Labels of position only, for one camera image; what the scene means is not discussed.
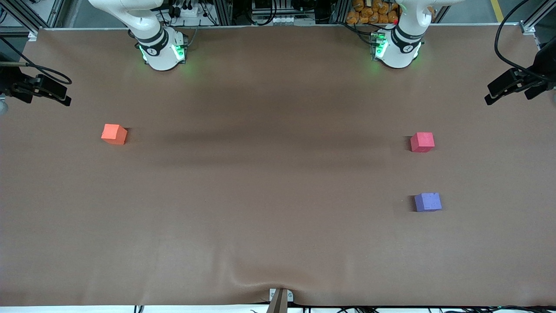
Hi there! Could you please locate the orange foam block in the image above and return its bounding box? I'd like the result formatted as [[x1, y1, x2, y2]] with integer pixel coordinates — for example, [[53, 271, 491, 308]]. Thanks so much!
[[101, 124, 128, 146]]

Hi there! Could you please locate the red foam block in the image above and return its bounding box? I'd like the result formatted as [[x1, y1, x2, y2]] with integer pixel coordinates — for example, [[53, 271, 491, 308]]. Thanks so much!
[[410, 132, 435, 153]]

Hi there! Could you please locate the purple foam block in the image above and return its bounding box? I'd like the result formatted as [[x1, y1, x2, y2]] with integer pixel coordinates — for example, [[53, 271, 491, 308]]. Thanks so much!
[[414, 193, 443, 213]]

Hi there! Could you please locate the bag of orange items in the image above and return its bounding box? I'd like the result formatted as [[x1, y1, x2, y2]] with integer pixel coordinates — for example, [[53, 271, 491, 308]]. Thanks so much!
[[346, 0, 399, 25]]

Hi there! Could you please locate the white power strip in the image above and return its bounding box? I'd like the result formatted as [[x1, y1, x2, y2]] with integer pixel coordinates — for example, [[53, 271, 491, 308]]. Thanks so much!
[[173, 3, 205, 19]]

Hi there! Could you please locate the white terminal block row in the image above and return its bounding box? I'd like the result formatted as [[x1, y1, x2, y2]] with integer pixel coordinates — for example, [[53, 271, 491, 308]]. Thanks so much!
[[254, 15, 316, 26]]

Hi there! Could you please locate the brown table mat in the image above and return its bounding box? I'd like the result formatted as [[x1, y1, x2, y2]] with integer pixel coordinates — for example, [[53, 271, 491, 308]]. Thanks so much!
[[0, 24, 556, 307]]

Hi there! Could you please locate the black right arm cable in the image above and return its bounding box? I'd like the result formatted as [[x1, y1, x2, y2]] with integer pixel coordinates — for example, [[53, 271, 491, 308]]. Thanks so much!
[[0, 37, 73, 86]]

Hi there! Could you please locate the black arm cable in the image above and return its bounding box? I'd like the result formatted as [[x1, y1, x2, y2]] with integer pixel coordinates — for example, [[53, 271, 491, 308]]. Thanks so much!
[[0, 37, 73, 86], [494, 0, 556, 84]]

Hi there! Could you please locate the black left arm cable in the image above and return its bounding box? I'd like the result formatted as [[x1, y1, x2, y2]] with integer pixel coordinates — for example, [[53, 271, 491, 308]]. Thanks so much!
[[494, 0, 556, 84]]

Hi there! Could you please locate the aluminium frame profile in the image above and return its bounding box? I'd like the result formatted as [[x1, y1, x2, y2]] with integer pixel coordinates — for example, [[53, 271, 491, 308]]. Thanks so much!
[[0, 0, 66, 42], [519, 0, 556, 36]]

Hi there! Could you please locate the metal clamp bracket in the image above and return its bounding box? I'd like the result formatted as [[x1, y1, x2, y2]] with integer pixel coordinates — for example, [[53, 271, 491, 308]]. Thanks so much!
[[269, 288, 294, 313]]

